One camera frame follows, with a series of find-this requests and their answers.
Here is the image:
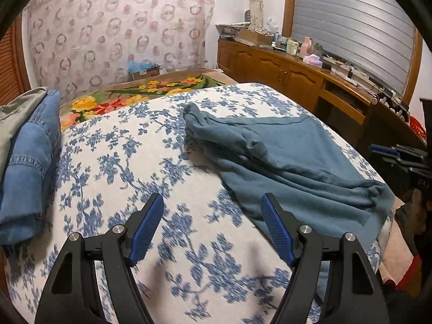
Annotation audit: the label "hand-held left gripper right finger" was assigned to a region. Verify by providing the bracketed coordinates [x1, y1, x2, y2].
[261, 193, 390, 324]

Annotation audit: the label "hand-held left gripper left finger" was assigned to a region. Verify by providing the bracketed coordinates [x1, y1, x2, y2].
[35, 193, 165, 324]

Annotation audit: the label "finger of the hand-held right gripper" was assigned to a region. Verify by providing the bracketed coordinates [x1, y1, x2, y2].
[388, 157, 427, 178]
[369, 144, 428, 159]

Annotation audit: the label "teal pants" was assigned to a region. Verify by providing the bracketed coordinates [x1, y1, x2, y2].
[183, 103, 395, 240]

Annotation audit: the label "red basket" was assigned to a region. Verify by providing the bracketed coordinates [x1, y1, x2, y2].
[408, 116, 426, 139]

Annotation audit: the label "white blue floral blanket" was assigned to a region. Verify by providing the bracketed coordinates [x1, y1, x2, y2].
[0, 83, 395, 324]

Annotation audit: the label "white power strip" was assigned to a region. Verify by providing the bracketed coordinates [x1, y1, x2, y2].
[337, 62, 376, 86]

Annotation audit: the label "peach bed sheet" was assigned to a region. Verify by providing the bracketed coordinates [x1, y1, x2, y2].
[378, 221, 417, 279]

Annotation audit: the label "colourful flower blanket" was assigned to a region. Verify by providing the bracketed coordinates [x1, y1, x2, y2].
[59, 68, 237, 132]

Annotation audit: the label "blue denim garment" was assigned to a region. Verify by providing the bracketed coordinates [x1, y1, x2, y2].
[0, 89, 63, 245]

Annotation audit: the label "wooden sideboard cabinet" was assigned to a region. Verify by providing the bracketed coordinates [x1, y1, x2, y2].
[217, 37, 427, 149]

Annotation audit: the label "cardboard box with blue cloth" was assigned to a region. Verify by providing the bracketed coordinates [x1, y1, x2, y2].
[127, 59, 161, 82]

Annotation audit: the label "grey-green garment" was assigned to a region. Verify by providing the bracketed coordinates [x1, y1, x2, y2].
[0, 87, 48, 176]

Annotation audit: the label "beige tied curtain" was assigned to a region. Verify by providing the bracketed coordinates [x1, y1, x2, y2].
[245, 0, 264, 31]

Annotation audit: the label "wooden louvred wardrobe door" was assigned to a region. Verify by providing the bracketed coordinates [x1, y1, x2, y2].
[0, 23, 31, 105]

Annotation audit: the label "ring-patterned sheer curtain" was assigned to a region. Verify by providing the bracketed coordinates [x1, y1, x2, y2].
[22, 0, 217, 97]

